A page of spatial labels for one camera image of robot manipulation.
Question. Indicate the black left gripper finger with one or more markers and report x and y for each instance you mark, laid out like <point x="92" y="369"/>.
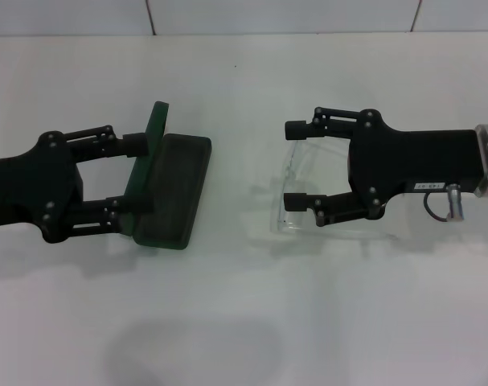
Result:
<point x="141" y="204"/>
<point x="136" y="144"/>

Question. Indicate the dark green glasses case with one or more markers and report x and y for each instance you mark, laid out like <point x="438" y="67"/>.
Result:
<point x="175" y="189"/>

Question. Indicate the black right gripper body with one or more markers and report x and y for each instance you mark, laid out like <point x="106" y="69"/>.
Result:
<point x="420" y="161"/>

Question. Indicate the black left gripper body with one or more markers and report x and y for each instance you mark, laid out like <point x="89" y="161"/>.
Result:
<point x="30" y="189"/>

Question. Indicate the clear white plastic glasses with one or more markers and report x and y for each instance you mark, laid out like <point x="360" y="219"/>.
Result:
<point x="285" y="177"/>

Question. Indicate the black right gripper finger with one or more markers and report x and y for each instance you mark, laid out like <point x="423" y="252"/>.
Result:
<point x="296" y="129"/>
<point x="296" y="202"/>

